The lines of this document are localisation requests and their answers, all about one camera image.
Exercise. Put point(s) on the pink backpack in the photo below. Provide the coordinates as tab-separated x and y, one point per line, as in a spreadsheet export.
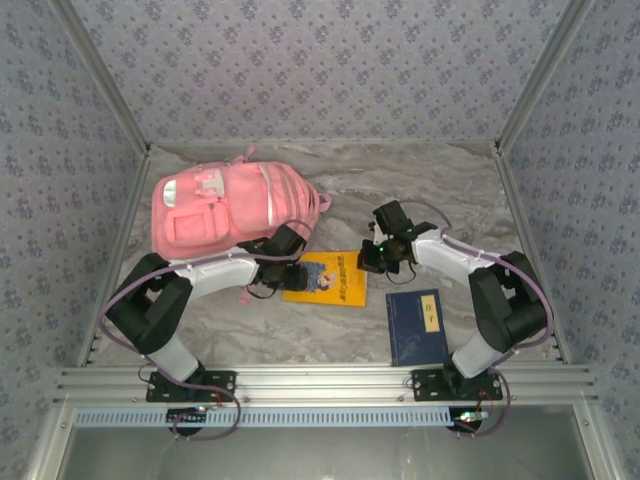
240	200

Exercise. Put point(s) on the yellow book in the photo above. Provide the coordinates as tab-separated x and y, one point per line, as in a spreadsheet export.
340	285

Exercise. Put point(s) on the dark blue book small label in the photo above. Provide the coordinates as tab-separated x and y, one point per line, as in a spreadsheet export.
415	330

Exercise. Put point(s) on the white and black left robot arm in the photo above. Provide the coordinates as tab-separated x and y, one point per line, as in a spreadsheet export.
215	275

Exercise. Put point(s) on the small controller board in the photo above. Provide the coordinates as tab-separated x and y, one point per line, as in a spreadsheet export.
467	416
187	415

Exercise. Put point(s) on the aluminium table side rail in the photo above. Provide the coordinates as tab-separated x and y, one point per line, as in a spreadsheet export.
131	200
509	180

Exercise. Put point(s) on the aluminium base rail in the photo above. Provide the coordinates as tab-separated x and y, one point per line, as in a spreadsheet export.
325	382

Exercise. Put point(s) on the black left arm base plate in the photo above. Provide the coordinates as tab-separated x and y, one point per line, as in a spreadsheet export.
225	387

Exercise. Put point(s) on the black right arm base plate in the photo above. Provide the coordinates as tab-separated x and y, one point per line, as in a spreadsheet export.
425	387

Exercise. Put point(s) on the aluminium frame post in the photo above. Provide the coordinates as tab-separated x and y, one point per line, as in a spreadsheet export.
102	75
540	75

